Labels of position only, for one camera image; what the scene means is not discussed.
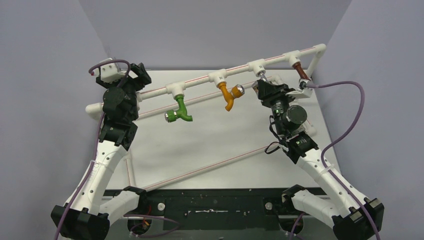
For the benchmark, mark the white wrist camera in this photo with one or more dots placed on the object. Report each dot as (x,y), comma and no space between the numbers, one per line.
(108,70)
(302,91)

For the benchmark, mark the chrome metal faucet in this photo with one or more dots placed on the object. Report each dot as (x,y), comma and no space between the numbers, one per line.
(262,76)

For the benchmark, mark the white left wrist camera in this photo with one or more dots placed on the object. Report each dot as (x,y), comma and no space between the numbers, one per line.
(108,70)

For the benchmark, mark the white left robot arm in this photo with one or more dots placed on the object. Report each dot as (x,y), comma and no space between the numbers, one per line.
(84,215)

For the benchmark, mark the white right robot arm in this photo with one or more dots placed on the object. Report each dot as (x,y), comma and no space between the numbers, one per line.
(349,213)

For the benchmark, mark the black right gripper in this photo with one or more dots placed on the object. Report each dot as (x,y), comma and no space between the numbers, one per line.
(274,93)

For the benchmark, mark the green plastic faucet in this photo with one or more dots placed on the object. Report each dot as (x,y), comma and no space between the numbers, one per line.
(181,113)

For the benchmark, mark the orange plastic faucet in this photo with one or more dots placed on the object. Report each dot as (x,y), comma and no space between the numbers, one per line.
(230,95)

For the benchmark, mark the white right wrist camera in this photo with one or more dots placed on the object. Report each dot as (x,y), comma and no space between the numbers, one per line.
(302,91)

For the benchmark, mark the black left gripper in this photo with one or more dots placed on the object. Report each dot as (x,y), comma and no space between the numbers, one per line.
(144,79)

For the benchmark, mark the white pvc pipe frame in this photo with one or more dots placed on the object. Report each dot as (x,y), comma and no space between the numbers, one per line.
(219,149)

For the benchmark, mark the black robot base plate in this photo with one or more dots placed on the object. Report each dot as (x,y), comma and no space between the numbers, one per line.
(220,209)

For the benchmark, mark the brown plastic faucet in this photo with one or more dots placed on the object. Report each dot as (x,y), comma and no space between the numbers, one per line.
(298,67)

